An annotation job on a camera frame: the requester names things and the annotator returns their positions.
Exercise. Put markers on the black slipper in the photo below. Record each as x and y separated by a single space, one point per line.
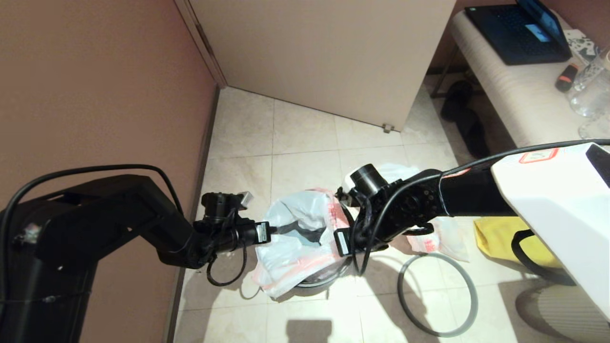
474 136
456 100

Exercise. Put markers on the clear glass cup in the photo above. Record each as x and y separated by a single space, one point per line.
595 128
590 101

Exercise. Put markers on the black orange handheld device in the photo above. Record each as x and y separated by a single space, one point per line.
565 78

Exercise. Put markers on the clear ribbed glass bottle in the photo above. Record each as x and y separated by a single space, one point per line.
591 69

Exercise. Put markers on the small metal door stopper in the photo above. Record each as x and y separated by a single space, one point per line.
388 128

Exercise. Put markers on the beige striped stool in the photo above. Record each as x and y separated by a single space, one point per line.
557 314

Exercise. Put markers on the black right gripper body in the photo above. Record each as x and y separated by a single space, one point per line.
367 233

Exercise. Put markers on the cream striped bench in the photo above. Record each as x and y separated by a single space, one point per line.
519 95

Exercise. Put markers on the black round trash bin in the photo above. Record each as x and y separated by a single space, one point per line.
324 278

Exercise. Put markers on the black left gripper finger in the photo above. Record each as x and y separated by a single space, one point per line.
293 229

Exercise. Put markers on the white black patterned card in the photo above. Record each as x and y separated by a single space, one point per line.
580 46

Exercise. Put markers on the dark blue laptop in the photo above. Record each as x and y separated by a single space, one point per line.
514 33

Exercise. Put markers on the spare white plastic bag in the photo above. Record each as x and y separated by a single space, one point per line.
438 238

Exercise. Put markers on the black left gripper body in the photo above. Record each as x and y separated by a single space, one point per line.
240 233

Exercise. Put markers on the beige door frame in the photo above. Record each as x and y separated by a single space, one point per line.
200 38

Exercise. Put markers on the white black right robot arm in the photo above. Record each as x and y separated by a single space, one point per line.
500 195

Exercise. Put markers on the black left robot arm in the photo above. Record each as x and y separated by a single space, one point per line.
95 228

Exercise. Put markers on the white red-printed plastic bag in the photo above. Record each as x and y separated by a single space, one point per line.
295 247

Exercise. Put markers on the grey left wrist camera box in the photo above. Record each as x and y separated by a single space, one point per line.
244 199

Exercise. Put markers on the beige door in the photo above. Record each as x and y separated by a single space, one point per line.
324 57

